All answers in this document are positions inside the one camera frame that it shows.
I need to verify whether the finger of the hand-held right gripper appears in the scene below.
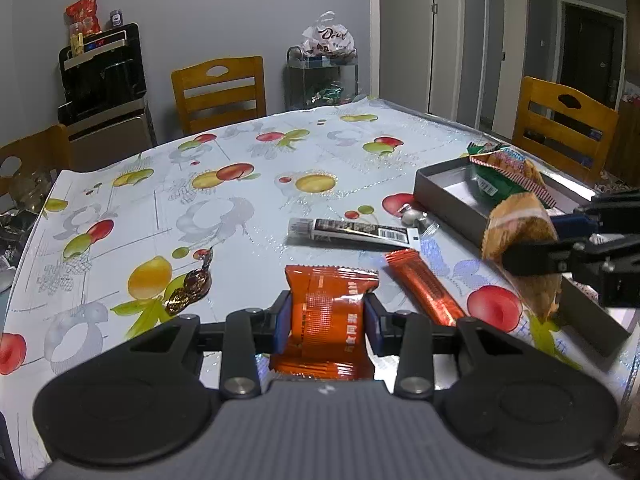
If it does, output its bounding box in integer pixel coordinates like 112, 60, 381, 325
501, 238, 577, 278
549, 191, 640, 239

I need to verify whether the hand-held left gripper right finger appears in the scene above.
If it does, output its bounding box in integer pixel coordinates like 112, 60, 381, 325
363, 291, 525, 399

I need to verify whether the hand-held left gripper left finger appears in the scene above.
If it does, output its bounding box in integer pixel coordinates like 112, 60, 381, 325
127, 291, 294, 399

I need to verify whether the clear bag of brown snacks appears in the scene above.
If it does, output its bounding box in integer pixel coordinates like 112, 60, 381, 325
480, 192, 562, 324

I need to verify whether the orange snack packet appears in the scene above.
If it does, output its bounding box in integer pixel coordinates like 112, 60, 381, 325
269, 264, 381, 382

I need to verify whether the long orange bar packet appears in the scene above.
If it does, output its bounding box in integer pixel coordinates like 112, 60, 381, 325
384, 248, 469, 328

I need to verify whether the green shrimp chips bag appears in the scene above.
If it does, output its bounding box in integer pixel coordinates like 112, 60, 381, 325
466, 142, 559, 212

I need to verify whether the black and white tube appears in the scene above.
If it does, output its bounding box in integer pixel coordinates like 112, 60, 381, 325
286, 217, 422, 251

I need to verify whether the dark brown candy wrapper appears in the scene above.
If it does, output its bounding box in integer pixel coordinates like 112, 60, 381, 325
164, 247, 215, 317

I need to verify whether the grey cardboard box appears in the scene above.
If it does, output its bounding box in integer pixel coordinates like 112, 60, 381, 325
413, 157, 634, 359

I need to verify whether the silver foil candy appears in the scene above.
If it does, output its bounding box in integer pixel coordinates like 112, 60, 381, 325
401, 207, 442, 234

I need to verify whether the fruit printed plastic tablecloth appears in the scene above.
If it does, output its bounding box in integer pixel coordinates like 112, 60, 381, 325
0, 95, 640, 472

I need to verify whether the wooden chair with dark cutout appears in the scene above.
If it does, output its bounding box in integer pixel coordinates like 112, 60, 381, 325
510, 75, 622, 187

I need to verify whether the white room door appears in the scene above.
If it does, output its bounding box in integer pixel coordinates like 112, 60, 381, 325
489, 0, 532, 139

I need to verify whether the dark entrance door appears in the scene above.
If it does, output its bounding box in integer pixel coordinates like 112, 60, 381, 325
556, 0, 627, 112

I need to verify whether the grey room door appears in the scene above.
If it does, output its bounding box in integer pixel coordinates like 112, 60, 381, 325
430, 0, 492, 129

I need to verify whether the wooden chair with oval cutout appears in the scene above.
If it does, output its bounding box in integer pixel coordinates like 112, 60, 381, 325
170, 55, 268, 137

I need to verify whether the glass fish tank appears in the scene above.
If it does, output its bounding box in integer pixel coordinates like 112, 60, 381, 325
285, 45, 360, 112

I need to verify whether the crumpled black foil bag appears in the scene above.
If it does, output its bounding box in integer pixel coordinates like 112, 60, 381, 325
0, 207, 39, 292

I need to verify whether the glass bowl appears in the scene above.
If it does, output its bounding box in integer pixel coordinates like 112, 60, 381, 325
9, 167, 54, 212

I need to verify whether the white plastic bag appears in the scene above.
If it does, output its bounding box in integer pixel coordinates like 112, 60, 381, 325
300, 9, 357, 57

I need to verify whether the black water dispenser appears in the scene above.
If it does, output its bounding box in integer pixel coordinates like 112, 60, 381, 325
56, 23, 157, 172

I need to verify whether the wooden chair with round cutout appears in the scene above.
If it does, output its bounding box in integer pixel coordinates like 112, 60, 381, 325
0, 123, 74, 202

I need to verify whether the red snack bag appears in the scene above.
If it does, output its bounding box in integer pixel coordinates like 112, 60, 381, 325
64, 0, 102, 37

